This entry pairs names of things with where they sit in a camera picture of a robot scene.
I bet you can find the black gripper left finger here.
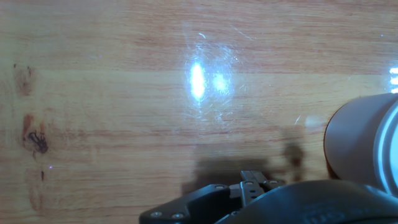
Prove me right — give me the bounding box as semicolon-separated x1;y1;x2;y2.
139;170;264;224

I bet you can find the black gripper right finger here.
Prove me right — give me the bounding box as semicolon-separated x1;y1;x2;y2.
253;170;285;191

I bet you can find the white round trash can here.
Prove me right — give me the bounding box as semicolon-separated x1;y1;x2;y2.
323;92;398;198

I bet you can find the glossy wooden board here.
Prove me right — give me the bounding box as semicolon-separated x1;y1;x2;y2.
0;0;398;224

